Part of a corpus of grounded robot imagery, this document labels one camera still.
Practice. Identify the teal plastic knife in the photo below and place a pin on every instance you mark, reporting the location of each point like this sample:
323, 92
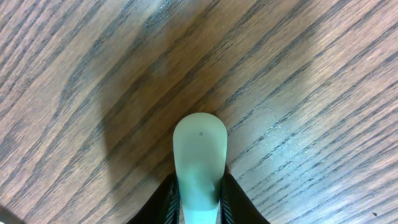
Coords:
199, 148

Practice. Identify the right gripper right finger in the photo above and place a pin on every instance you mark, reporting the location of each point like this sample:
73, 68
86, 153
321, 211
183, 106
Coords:
235, 205

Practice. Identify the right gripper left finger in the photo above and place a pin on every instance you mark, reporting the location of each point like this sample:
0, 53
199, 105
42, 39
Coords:
163, 206

